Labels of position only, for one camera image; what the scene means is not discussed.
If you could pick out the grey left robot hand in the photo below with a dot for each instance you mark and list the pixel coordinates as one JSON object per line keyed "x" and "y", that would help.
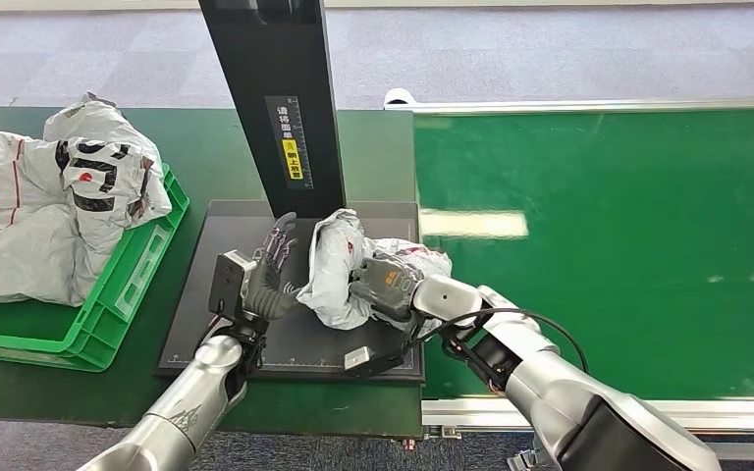
{"x": 266, "y": 292}

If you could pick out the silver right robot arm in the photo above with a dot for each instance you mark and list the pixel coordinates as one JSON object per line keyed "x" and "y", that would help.
{"x": 546, "y": 390}

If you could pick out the grey package with red print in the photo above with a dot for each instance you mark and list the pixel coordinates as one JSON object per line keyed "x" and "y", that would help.
{"x": 335, "y": 260}

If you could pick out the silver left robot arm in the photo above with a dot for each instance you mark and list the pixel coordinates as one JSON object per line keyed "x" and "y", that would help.
{"x": 188, "y": 403}

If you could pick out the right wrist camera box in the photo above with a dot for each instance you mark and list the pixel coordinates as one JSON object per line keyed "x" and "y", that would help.
{"x": 359, "y": 359}

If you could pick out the black scanner base plate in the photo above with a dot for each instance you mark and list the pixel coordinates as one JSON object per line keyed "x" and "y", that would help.
{"x": 208, "y": 338}

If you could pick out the green plastic crate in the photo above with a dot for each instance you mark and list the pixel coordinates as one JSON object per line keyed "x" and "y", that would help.
{"x": 123, "y": 286}

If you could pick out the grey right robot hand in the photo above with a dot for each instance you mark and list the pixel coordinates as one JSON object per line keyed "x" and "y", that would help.
{"x": 387, "y": 286}

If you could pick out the aluminium conveyor side rail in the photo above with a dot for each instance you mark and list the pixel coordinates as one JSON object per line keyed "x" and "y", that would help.
{"x": 468, "y": 413}

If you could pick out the black scanner column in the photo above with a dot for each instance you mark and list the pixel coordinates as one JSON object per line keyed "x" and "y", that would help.
{"x": 273, "y": 65}

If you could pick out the green conveyor belt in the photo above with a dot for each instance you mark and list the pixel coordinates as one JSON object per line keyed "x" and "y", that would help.
{"x": 611, "y": 292}

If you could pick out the large grey package red print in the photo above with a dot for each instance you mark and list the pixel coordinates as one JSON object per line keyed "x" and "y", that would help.
{"x": 13, "y": 247}

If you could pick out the black yellow column label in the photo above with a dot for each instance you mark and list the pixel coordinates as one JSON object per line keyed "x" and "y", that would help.
{"x": 290, "y": 143}

